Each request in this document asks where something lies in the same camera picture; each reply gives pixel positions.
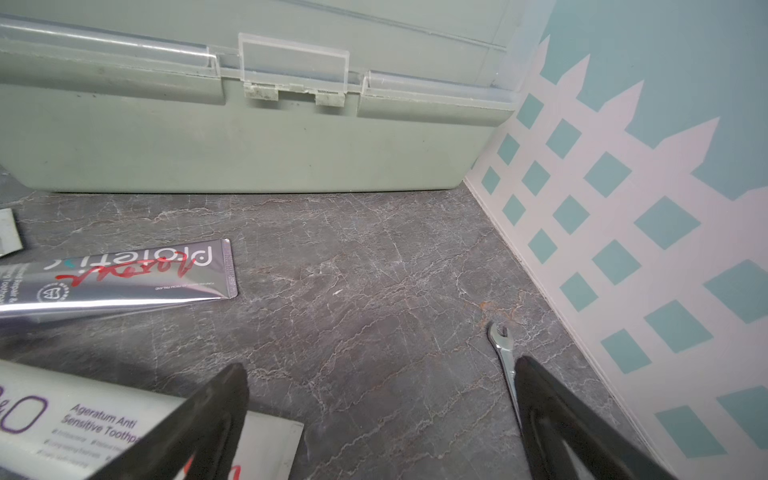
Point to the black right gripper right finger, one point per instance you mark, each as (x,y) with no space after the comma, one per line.
(557,426)

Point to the green plastic storage box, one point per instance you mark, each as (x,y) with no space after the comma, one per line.
(258,96)

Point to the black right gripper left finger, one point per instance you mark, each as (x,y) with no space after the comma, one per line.
(199,438)

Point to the small silver wrench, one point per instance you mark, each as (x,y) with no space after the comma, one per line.
(503,344)

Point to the silver purple Protetix toothpaste tube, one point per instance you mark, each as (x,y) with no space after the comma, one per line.
(44,294)

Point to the white green cap toothpaste tube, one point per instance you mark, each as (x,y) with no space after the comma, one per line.
(10,240)

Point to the white R&O purple cap tube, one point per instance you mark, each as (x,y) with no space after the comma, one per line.
(60,426)

